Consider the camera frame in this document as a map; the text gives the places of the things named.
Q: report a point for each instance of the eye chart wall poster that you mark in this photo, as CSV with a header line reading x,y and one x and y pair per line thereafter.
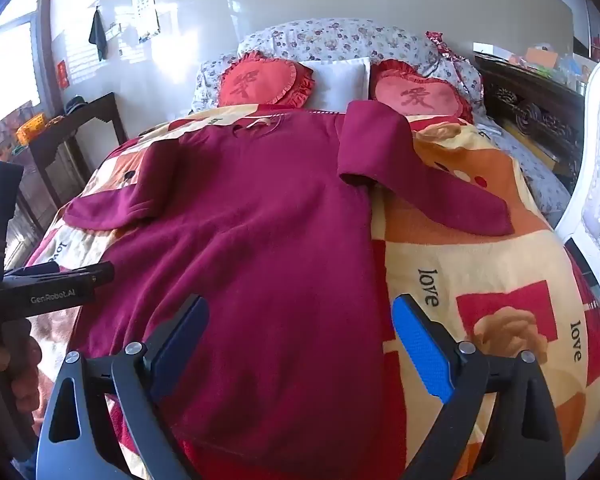
x,y
146,7

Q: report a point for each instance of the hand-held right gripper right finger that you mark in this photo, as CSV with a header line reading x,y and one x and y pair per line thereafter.
x,y
421,352

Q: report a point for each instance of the dark hat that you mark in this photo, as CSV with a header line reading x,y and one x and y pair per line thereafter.
x,y
75,106

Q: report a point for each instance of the window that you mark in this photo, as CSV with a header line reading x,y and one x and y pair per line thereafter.
x,y
7,60

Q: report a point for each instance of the dark hanging cloth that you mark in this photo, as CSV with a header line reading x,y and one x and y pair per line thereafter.
x,y
98,32

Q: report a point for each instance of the maroon knit sweater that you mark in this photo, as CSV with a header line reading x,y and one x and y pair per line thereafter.
x,y
260,240

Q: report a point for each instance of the red patterned wrapped bundle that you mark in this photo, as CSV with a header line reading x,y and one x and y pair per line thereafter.
x,y
442,42

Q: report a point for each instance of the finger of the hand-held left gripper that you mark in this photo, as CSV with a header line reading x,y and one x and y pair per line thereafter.
x,y
87,272

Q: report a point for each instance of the white pillow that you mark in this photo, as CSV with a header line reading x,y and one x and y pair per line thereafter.
x,y
341,81

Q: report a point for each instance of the dark wooden side table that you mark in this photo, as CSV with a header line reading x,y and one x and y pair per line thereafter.
x,y
75,132

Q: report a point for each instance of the person's left hand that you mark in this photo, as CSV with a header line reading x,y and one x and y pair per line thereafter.
x,y
22,365

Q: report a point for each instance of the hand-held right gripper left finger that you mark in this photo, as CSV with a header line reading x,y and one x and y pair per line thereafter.
x,y
180,347

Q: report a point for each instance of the dark carved wooden cabinet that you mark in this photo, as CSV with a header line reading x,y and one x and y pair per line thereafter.
x,y
535,110

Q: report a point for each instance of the red heart pillow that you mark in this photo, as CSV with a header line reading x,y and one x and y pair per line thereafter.
x,y
262,81
420,94

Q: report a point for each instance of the red wall sticker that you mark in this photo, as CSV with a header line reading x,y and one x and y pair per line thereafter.
x,y
62,72

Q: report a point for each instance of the orange red printed blanket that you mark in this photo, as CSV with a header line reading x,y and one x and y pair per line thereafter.
x,y
485,280

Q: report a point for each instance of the white ornate chair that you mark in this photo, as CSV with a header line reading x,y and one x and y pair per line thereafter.
x,y
597,170

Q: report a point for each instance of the orange plastic basket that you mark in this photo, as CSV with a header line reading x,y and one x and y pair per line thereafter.
x,y
32,127

